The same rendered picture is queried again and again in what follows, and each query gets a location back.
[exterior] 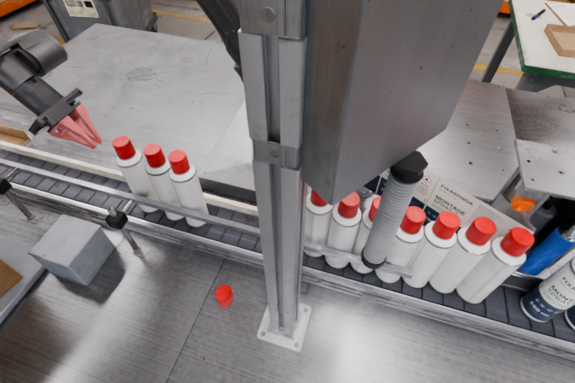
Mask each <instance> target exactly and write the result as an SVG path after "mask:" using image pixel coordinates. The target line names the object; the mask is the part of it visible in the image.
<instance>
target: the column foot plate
mask: <svg viewBox="0 0 575 383"><path fill-rule="evenodd" d="M310 314H311V306H309V305H306V304H303V303H299V317H298V320H297V323H296V327H295V329H294V333H293V337H292V336H289V335H286V334H284V333H279V332H277V331H274V330H271V329H270V314H269V306H268V305H267V308H266V310H265V312H264V317H263V320H262V322H261V325H260V328H259V330H258V338H259V339H261V340H264V341H267V342H270V343H272V344H275V345H279V346H282V347H285V348H288V349H290V350H293V351H301V348H302V345H303V342H304V338H305V332H306V329H307V325H308V321H309V318H310Z"/></svg>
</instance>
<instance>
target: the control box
mask: <svg viewBox="0 0 575 383"><path fill-rule="evenodd" d="M503 2H504V0H307V5H306V26H305V36H307V43H306V62H305V101H304V120H303V139H302V144H301V152H300V164H301V179H302V180H303V181H304V182H305V183H306V184H307V185H308V186H309V187H310V188H311V189H313V190H314V191H315V192H316V193H317V194H318V195H319V196H320V197H321V198H322V199H323V200H324V201H325V202H326V203H328V204H329V205H331V206H333V205H336V204H337V203H339V202H340V201H341V200H343V199H344V198H346V197H347V196H349V195H350V194H352V193H353V192H355V191H357V190H358V189H359V188H360V187H362V186H364V185H365V184H367V183H368V182H369V181H371V180H373V179H374V178H376V177H377V176H378V175H379V174H381V173H383V172H384V171H386V170H387V169H388V168H390V167H392V166H393V165H395V164H396V163H397V162H399V161H400V160H402V159H403V158H405V157H406V156H408V155H409V154H411V153H412V152H414V151H415V150H416V149H418V148H419V147H421V146H422V145H424V144H425V143H427V142H428V141H430V140H431V139H433V138H434V137H435V136H437V135H438V134H440V133H442V132H443V131H444V130H446V128H447V126H448V123H449V121H450V119H451V117H452V114H453V112H454V110H455V108H456V105H457V103H458V101H459V99H460V96H461V94H462V92H463V90H464V89H465V85H466V83H467V81H468V79H469V77H470V75H471V72H472V69H473V68H474V66H475V64H476V62H477V59H478V57H479V55H480V53H481V50H482V48H483V46H484V44H485V41H486V39H487V37H488V36H489V32H490V30H491V28H492V26H493V25H494V22H495V19H496V17H497V15H498V13H499V11H500V9H501V6H502V4H503Z"/></svg>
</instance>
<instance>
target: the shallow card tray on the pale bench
mask: <svg viewBox="0 0 575 383"><path fill-rule="evenodd" d="M544 32H545V34H546V36H547V38H548V40H549V42H550V43H551V45H552V46H553V48H554V50H555V52H556V53H557V55H558V56H564V57H571V58H575V27H573V26H564V25H556V24H547V25H546V27H545V29H544Z"/></svg>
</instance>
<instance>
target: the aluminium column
mask: <svg viewBox="0 0 575 383"><path fill-rule="evenodd" d="M238 39H239V47H240V61H241V69H242V77H243V85H244V92H245V100H246V114H247V122H248V130H249V138H252V139H256V140H260V141H264V142H268V141H272V142H277V143H280V145H284V146H286V167H284V166H280V165H276V164H272V163H268V162H261V161H258V160H256V159H255V158H254V156H253V158H252V168H253V176H254V184H255V192H256V199H257V207H258V221H259V229H260V237H261V245H262V252H263V260H264V275H265V283H266V291H267V298H268V306H269V314H270V329H271V330H274V331H277V332H279V333H284V334H286V335H289V336H292V337H293V333H294V329H295V327H296V323H297V320H298V317H299V300H300V288H301V275H302V262H303V249H304V237H305V213H306V201H307V188H308V185H307V184H306V183H305V182H304V181H303V180H302V179H301V164H299V166H298V167H297V168H290V167H287V146H288V147H293V148H296V149H299V148H300V146H301V144H302V139H303V120H304V101H305V62H306V43H307V36H305V35H304V36H303V37H301V38H294V37H288V36H287V0H286V36H285V37H280V36H274V35H268V34H262V33H256V32H245V31H242V30H241V29H240V30H239V31H238Z"/></svg>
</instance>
